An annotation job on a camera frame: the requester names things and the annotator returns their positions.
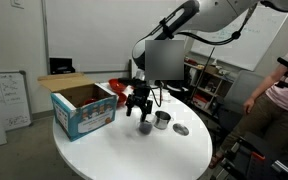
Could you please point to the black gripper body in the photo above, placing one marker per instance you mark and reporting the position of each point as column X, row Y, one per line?
column 140, row 94

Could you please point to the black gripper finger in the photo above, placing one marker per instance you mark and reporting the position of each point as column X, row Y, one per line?
column 129, row 106
column 146, row 111

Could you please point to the round steel pot lid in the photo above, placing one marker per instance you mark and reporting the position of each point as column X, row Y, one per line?
column 180, row 129

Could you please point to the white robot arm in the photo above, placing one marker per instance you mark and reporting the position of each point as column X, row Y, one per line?
column 210, row 13

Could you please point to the dark grey cup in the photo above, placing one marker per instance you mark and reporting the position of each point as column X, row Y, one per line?
column 145, row 128

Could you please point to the small steel pot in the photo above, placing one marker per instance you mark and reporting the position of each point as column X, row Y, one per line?
column 162, row 120

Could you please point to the red plastic bowl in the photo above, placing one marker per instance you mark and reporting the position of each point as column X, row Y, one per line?
column 117, row 85

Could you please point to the blue printed cardboard box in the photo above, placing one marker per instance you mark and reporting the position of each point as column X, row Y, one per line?
column 84, row 116

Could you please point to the cluttered storage shelf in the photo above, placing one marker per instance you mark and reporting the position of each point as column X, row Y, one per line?
column 205, row 86

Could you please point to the orange black clamp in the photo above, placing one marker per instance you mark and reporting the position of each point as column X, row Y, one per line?
column 247, row 156

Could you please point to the small floor whiteboard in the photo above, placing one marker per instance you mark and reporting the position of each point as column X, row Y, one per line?
column 10, row 100

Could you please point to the person in pink shirt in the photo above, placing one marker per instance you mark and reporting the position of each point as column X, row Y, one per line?
column 280, row 100

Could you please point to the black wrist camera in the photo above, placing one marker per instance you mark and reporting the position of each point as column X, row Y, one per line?
column 129, row 82

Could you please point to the black box by wall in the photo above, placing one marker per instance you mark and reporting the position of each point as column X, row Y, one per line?
column 61, row 66

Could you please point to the large wall whiteboard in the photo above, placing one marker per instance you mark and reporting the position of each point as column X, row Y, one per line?
column 250, row 46

